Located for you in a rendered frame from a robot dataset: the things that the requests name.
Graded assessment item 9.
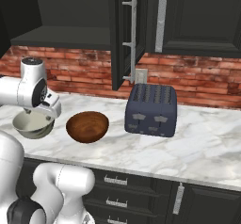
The silver base cabinet handle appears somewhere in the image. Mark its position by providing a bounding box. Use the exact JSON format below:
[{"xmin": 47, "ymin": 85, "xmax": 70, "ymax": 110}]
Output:
[{"xmin": 172, "ymin": 182, "xmax": 185, "ymax": 216}]

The pale grey bowl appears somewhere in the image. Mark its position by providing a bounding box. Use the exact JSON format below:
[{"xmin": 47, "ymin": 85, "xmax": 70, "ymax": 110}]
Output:
[{"xmin": 11, "ymin": 109, "xmax": 56, "ymax": 140}]

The black base cabinet door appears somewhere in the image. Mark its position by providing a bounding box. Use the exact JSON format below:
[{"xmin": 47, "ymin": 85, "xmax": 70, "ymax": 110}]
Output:
[{"xmin": 166, "ymin": 182, "xmax": 241, "ymax": 224}]

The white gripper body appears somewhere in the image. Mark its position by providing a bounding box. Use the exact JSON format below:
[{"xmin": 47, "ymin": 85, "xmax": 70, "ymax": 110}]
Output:
[{"xmin": 24, "ymin": 96, "xmax": 63, "ymax": 122}]

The silver cabinet door handle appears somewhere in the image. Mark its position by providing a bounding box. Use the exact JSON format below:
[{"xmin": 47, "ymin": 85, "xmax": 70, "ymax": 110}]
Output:
[
  {"xmin": 154, "ymin": 0, "xmax": 169, "ymax": 54},
  {"xmin": 121, "ymin": 0, "xmax": 138, "ymax": 85}
]

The silver drawer handle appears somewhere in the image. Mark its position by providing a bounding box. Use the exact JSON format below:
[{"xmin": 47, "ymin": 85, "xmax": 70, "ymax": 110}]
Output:
[
  {"xmin": 104, "ymin": 174, "xmax": 129, "ymax": 186},
  {"xmin": 106, "ymin": 215, "xmax": 129, "ymax": 224},
  {"xmin": 105, "ymin": 197, "xmax": 129, "ymax": 209}
]

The brown wooden bowl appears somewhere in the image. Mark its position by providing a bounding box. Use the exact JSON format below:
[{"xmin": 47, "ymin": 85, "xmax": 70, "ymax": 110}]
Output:
[{"xmin": 65, "ymin": 110, "xmax": 110, "ymax": 145}]

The dark blue toaster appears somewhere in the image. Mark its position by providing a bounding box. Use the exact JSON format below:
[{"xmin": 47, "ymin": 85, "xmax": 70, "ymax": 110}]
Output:
[{"xmin": 123, "ymin": 83, "xmax": 179, "ymax": 138}]

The black drawer front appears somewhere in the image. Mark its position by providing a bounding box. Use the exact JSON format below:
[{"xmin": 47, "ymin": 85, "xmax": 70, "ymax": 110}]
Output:
[
  {"xmin": 91, "ymin": 168, "xmax": 174, "ymax": 199},
  {"xmin": 84, "ymin": 207, "xmax": 168, "ymax": 224},
  {"xmin": 83, "ymin": 188, "xmax": 172, "ymax": 218}
]

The white wall socket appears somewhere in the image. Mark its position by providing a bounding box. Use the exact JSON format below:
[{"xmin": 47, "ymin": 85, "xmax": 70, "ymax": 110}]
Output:
[{"xmin": 134, "ymin": 68, "xmax": 149, "ymax": 86}]

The black wall cabinet door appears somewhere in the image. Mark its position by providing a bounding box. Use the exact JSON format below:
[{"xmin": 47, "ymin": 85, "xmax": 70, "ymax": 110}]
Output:
[
  {"xmin": 0, "ymin": 0, "xmax": 43, "ymax": 58},
  {"xmin": 146, "ymin": 0, "xmax": 241, "ymax": 59},
  {"xmin": 107, "ymin": 0, "xmax": 149, "ymax": 92}
]

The black wall cabinet body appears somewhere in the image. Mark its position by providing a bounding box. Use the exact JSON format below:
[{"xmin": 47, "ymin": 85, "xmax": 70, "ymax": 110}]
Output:
[{"xmin": 9, "ymin": 0, "xmax": 113, "ymax": 52}]

